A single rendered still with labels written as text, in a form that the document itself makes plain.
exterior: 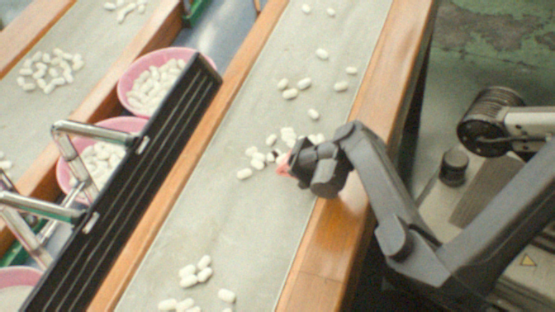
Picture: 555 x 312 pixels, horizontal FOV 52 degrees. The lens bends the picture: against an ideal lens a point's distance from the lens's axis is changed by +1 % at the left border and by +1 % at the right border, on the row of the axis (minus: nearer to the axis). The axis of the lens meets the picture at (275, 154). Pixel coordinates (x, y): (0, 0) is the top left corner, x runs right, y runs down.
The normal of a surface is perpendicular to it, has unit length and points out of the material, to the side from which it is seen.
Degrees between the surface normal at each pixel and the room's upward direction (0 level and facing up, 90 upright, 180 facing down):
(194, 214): 0
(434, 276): 46
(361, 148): 39
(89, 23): 0
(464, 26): 0
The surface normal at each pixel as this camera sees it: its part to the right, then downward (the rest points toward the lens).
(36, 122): -0.09, -0.65
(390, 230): -0.76, -0.55
